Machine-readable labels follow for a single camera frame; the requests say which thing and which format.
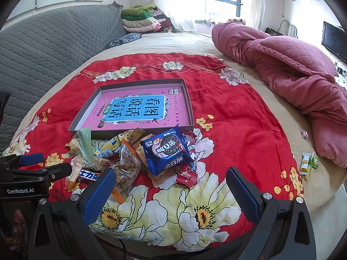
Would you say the pink and blue book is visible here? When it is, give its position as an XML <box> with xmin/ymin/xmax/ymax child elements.
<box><xmin>80</xmin><ymin>87</ymin><xmax>191</xmax><ymax>131</ymax></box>

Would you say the black television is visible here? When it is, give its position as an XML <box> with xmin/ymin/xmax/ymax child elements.
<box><xmin>322</xmin><ymin>21</ymin><xmax>347</xmax><ymax>63</ymax></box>

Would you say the small green snack packet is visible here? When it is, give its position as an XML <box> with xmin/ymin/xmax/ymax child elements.
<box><xmin>310</xmin><ymin>152</ymin><xmax>319</xmax><ymax>169</ymax></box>

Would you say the white sheer curtain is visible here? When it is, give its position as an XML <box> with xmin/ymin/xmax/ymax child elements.
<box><xmin>154</xmin><ymin>0</ymin><xmax>211</xmax><ymax>34</ymax></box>

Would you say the stack of folded clothes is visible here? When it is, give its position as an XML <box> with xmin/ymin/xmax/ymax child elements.
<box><xmin>121</xmin><ymin>5</ymin><xmax>172</xmax><ymax>34</ymax></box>

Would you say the small yellow snack packet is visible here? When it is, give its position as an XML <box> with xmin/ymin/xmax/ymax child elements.
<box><xmin>299</xmin><ymin>152</ymin><xmax>312</xmax><ymax>180</ymax></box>

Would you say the black snickers bar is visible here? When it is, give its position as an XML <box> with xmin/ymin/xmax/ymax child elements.
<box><xmin>77</xmin><ymin>169</ymin><xmax>101</xmax><ymax>183</ymax></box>

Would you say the blue oreo cookie packet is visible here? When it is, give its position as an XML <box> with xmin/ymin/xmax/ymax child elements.
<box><xmin>140</xmin><ymin>126</ymin><xmax>193</xmax><ymax>177</ymax></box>

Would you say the orange clear biscuit bag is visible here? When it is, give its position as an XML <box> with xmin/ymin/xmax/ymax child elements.
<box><xmin>112</xmin><ymin>140</ymin><xmax>142</xmax><ymax>204</ymax></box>

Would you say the red floral blanket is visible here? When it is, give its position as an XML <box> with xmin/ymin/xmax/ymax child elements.
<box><xmin>4</xmin><ymin>53</ymin><xmax>304</xmax><ymax>252</ymax></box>

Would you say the pink quilted comforter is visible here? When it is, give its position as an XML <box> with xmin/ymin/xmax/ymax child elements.
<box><xmin>212</xmin><ymin>22</ymin><xmax>346</xmax><ymax>168</ymax></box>

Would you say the red candy wrapper packet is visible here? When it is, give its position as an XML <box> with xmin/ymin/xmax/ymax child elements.
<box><xmin>176</xmin><ymin>130</ymin><xmax>198</xmax><ymax>188</ymax></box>

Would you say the grey quilted headboard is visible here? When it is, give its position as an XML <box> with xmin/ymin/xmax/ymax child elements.
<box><xmin>1</xmin><ymin>2</ymin><xmax>125</xmax><ymax>150</ymax></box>

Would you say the dark blue patterned cushion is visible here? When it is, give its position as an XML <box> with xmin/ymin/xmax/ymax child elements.
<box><xmin>106</xmin><ymin>33</ymin><xmax>142</xmax><ymax>49</ymax></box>

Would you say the green pastry packet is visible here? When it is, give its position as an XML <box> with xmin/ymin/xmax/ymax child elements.
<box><xmin>62</xmin><ymin>127</ymin><xmax>110</xmax><ymax>170</ymax></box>

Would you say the grey cardboard box tray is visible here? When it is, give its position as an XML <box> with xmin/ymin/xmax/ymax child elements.
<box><xmin>68</xmin><ymin>78</ymin><xmax>195</xmax><ymax>140</ymax></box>

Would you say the orange bread cake packet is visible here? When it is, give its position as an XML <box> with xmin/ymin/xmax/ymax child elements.
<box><xmin>65</xmin><ymin>156</ymin><xmax>83</xmax><ymax>191</ymax></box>

